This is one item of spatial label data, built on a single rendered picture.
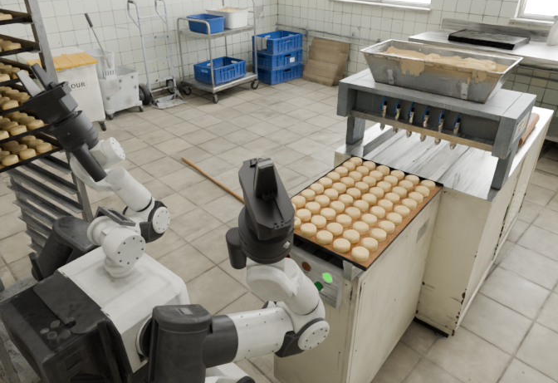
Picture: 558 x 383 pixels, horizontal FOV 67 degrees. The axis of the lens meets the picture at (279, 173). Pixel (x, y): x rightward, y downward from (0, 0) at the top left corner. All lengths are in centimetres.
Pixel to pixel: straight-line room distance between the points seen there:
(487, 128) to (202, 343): 136
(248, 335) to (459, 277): 134
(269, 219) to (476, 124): 134
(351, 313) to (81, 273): 83
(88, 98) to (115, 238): 375
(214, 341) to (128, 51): 478
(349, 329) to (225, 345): 71
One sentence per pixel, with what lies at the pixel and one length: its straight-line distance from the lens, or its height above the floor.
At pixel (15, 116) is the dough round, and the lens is 184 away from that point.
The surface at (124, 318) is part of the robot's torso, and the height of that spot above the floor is 111.
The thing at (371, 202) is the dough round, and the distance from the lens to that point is 152.
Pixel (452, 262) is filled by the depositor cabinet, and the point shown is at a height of 49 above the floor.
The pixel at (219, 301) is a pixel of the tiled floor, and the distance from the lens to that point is 242.
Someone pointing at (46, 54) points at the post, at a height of 139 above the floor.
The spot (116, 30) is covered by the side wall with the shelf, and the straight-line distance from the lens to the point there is 531.
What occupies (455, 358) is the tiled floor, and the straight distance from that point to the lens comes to 232.
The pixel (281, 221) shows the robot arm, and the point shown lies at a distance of 57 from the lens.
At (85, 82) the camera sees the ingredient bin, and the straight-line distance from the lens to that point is 451.
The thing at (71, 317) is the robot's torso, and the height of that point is 113.
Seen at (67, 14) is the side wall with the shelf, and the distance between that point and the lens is 510.
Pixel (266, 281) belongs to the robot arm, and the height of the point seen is 122.
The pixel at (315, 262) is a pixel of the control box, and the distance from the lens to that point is 135.
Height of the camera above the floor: 172
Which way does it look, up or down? 29 degrees down
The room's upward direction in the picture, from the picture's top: straight up
